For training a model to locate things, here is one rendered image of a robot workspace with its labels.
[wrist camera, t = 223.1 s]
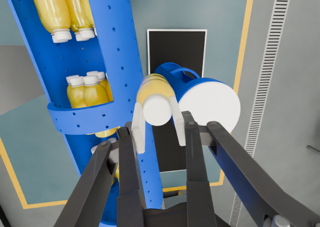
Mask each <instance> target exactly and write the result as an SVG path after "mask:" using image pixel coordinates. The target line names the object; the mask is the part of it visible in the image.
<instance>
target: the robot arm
mask: <svg viewBox="0 0 320 227"><path fill-rule="evenodd" d="M170 105H171V109H172V116H173V120H174V124H175V128H176V132H177V136H178V140H179V144H180V145H181V146H186V170H187V181H186V193H187V202H183V203H179V204H177V205H175V206H172V207H170V208H168V209H156V208H148V209H147V206H146V201H145V196H144V190H143V184H142V179H141V173H140V166H139V161H138V155H137V153H139V154H141V153H144V152H145V118H144V117H143V112H142V111H143V109H142V105H141V102H140V101H139V102H136V103H135V108H134V114H133V120H132V121H129V122H126V123H125V124H124V126H123V127H120V128H119V129H117V131H116V132H117V135H118V138H119V140H117V141H115V142H113V143H111V141H109V140H106V141H103V142H101V143H100V144H98V146H97V148H96V150H95V151H94V153H93V155H92V157H91V159H90V160H89V162H88V164H87V166H86V168H85V169H84V171H83V173H82V175H81V177H80V179H79V180H78V182H77V184H76V186H75V188H74V190H73V192H72V194H71V195H70V197H69V199H68V201H67V203H66V204H65V206H64V208H63V210H62V212H61V213H60V215H59V217H58V219H57V221H56V223H55V224H54V226H53V227H99V225H100V221H101V218H102V214H103V211H104V208H105V205H106V202H107V199H108V196H109V193H110V189H111V186H112V183H113V180H114V176H115V173H116V170H117V167H118V165H119V196H118V197H117V227H231V226H230V225H229V224H228V223H226V222H225V221H224V220H223V219H222V218H220V217H219V216H218V215H217V214H215V212H214V206H213V201H212V196H211V190H210V183H209V181H208V176H207V171H206V165H205V160H204V154H203V149H202V146H208V148H209V150H210V151H211V153H212V155H213V156H214V158H215V159H216V161H217V163H218V164H219V166H220V168H221V169H222V171H223V173H224V174H225V176H226V177H227V179H228V181H229V182H230V184H231V185H232V187H233V188H234V190H235V192H236V193H237V195H238V196H239V198H240V200H241V201H242V203H243V205H244V206H245V208H246V209H247V211H248V213H249V214H250V216H251V217H252V219H253V220H254V222H255V223H256V225H257V226H258V227H320V216H319V215H318V214H317V213H315V212H314V211H312V210H311V209H309V208H308V207H306V206H305V205H303V204H302V203H300V202H299V201H297V200H296V199H295V198H293V197H292V196H290V195H289V194H287V193H286V192H284V191H283V189H282V188H281V187H280V186H279V185H278V184H277V183H276V182H275V181H274V180H273V179H272V178H271V177H270V176H269V175H268V173H267V172H266V171H265V170H264V169H263V168H262V167H261V166H260V165H259V164H258V163H257V162H256V161H255V160H254V158H253V157H252V156H251V155H250V154H249V153H248V152H247V151H246V150H245V149H244V148H243V147H242V146H241V145H240V144H239V142H238V141H237V140H236V139H235V138H234V137H233V136H232V135H231V134H230V133H229V132H228V131H227V130H226V129H225V128H224V127H223V126H222V125H221V124H220V123H219V122H217V121H209V122H208V123H207V124H206V126H204V125H199V124H198V123H197V122H196V121H195V120H194V118H193V116H192V114H191V112H190V111H188V110H187V111H180V108H179V106H178V103H177V100H176V97H175V96H174V95H173V96H170ZM136 150H137V152H136Z"/></svg>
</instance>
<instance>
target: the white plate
mask: <svg viewBox="0 0 320 227"><path fill-rule="evenodd" d="M178 106H179V108H180V111H187V110H188V111H190V112H191V114H192V116H193V118H194V120H195V121H196V122H197V123H198V124H199V125H204V126H206V124H207V123H208V122H209V121H217V122H219V123H220V124H221V125H222V126H223V127H224V128H225V129H226V130H227V131H228V132H229V133H230V132H231V131H232V130H233V129H234V127H235V126H236V124H237V122H238V119H239V116H240V101H239V98H238V96H237V94H236V93H235V91H234V90H233V89H232V88H230V87H229V86H227V85H225V84H223V83H220V82H204V83H201V84H199V85H197V86H194V87H193V88H191V89H190V90H188V91H187V92H186V93H185V94H184V95H183V97H182V98H181V99H180V101H179V102H178Z"/></svg>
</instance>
